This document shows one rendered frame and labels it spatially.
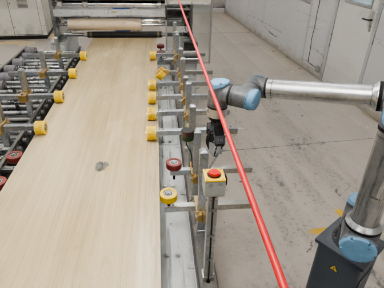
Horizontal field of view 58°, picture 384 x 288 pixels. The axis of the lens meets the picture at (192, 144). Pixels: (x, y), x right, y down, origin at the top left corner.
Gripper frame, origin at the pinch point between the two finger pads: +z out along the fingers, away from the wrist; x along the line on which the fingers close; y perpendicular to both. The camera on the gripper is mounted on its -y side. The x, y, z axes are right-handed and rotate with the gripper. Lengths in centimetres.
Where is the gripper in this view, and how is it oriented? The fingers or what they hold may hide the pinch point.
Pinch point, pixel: (214, 155)
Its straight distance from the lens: 164.8
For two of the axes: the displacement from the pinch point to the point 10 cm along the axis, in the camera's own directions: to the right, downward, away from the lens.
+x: -10.0, 0.2, -0.9
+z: -0.3, 8.5, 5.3
